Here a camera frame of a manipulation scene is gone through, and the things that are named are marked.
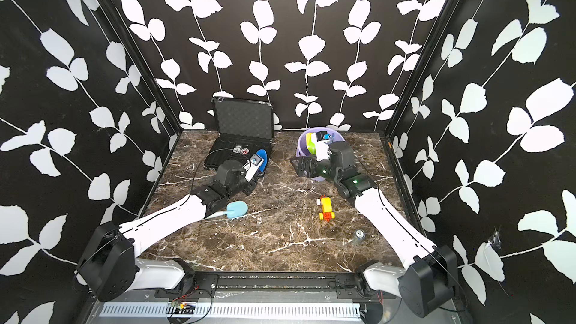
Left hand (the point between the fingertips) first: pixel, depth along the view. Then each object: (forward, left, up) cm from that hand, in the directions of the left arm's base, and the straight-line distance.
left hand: (255, 167), depth 84 cm
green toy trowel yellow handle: (+14, -23, -5) cm, 27 cm away
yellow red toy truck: (-11, -28, -12) cm, 32 cm away
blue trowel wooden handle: (-4, -4, +7) cm, 9 cm away
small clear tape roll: (-24, -38, -12) cm, 46 cm away
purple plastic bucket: (+8, -19, -1) cm, 21 cm away
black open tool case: (+32, +9, -9) cm, 34 cm away
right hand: (-3, -16, +10) cm, 19 cm away
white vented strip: (-43, +14, -17) cm, 48 cm away
